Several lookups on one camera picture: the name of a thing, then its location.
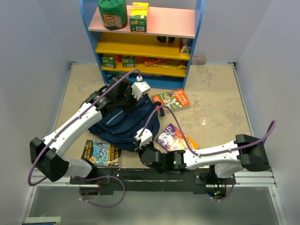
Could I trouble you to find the navy blue student backpack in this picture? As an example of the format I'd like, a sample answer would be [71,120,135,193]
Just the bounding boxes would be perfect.
[88,75,167,152]

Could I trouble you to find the orange Treehouse book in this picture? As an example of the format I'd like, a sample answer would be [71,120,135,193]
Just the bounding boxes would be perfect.
[152,89,190,111]

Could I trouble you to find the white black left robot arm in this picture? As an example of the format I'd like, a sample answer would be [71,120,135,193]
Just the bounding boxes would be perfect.
[30,75,150,184]

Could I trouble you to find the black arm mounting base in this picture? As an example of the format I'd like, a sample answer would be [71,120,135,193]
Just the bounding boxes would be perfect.
[70,168,236,196]

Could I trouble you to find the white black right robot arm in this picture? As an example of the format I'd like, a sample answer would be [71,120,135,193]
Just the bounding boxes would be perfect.
[137,134,271,184]

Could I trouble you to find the purple Roald Dahl book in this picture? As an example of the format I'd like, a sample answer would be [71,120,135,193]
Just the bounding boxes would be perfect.
[156,123,189,152]

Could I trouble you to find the small green box right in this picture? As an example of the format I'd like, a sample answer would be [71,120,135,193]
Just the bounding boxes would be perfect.
[121,55,135,68]

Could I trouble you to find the small green box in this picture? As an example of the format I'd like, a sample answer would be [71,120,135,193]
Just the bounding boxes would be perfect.
[121,55,135,68]
[101,54,117,68]

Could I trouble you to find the small green box left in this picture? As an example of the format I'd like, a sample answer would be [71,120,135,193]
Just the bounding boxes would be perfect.
[101,54,117,68]

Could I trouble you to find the orange yellow snack packets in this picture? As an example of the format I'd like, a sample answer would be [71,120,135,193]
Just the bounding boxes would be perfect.
[142,57,186,70]

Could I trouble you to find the blue shelf unit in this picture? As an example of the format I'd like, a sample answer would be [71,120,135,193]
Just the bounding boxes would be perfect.
[79,0,205,90]

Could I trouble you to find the small snack pouch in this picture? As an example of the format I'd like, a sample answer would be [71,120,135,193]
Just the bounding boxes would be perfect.
[180,38,192,54]

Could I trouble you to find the yellow green carton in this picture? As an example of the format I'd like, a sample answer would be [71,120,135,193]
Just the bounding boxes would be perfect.
[129,2,149,33]

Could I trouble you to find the small box behind shelf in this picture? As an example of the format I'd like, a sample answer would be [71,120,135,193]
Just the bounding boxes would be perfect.
[191,55,207,65]

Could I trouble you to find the green cylindrical package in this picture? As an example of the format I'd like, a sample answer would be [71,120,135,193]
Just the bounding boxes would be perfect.
[97,0,128,30]

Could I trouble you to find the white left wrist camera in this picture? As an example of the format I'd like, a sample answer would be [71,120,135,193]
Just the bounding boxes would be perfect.
[131,82,150,100]

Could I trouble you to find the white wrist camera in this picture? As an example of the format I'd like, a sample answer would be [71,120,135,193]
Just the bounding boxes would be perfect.
[134,128,153,148]
[131,82,150,100]

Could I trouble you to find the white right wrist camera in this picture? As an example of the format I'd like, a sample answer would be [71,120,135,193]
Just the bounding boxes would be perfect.
[134,128,153,148]

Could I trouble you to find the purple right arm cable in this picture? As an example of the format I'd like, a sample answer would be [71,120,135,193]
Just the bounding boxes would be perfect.
[138,107,277,157]

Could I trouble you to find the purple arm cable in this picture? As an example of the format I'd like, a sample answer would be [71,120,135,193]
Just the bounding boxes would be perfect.
[27,68,143,187]
[138,107,277,157]

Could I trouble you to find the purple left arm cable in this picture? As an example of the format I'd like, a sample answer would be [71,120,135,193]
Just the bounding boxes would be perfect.
[27,68,143,187]

